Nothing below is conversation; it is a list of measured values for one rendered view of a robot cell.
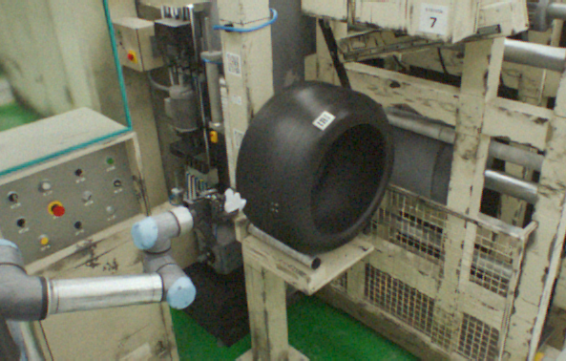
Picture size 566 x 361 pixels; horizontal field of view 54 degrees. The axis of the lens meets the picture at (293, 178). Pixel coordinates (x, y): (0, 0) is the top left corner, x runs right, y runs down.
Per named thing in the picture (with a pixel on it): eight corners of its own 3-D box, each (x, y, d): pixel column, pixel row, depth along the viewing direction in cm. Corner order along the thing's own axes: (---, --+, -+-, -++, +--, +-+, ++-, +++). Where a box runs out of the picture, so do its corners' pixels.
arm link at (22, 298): (-21, 295, 108) (202, 276, 138) (-28, 266, 117) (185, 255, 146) (-27, 344, 112) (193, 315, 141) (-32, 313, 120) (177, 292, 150)
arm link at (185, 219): (181, 241, 149) (164, 229, 154) (196, 235, 152) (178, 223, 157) (180, 216, 146) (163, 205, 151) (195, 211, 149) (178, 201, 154)
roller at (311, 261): (249, 220, 210) (257, 222, 214) (244, 230, 210) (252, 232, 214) (316, 257, 188) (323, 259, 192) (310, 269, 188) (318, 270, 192)
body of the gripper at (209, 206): (228, 194, 156) (194, 206, 148) (229, 221, 160) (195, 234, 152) (212, 185, 161) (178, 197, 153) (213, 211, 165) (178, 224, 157)
